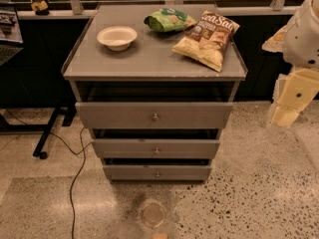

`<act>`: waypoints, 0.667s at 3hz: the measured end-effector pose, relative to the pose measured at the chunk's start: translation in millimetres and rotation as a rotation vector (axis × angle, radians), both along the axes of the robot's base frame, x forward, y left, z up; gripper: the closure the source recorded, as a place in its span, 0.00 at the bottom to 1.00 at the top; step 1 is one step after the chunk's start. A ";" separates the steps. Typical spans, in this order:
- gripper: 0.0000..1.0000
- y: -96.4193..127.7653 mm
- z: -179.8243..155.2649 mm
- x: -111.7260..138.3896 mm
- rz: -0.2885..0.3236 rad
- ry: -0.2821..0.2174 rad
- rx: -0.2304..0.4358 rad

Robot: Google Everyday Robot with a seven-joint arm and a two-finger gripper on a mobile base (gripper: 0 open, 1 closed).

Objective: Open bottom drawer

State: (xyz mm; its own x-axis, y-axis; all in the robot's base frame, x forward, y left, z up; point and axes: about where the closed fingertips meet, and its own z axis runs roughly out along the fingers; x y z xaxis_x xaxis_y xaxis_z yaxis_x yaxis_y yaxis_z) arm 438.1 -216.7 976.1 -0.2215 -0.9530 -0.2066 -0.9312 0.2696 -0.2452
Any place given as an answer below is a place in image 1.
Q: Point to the grey drawer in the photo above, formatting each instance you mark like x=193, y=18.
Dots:
x=154, y=115
x=156, y=148
x=157, y=172

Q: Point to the grey bottom drawer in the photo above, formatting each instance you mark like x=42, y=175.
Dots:
x=157, y=172

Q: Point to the green snack bag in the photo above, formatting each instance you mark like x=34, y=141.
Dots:
x=168, y=20

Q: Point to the black desk leg frame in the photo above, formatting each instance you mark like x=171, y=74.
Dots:
x=43, y=129

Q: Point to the metal window railing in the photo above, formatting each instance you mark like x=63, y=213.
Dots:
x=159, y=4

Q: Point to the laptop on desk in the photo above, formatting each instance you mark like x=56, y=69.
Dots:
x=11, y=41

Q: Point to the white paper bowl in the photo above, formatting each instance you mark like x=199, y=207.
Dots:
x=117, y=38

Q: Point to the grey top drawer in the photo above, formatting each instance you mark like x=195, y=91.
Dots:
x=154, y=115

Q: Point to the grey middle drawer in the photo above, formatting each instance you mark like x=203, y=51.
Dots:
x=156, y=148

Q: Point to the round floor cover plate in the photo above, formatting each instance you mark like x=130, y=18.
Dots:
x=152, y=214

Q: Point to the grey drawer cabinet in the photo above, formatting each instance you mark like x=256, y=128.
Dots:
x=148, y=71

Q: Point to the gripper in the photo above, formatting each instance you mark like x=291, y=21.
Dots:
x=301, y=39

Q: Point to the yellow brown chip bag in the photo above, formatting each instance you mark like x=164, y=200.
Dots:
x=208, y=40

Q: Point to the small yellow black object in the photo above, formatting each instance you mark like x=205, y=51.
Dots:
x=40, y=7

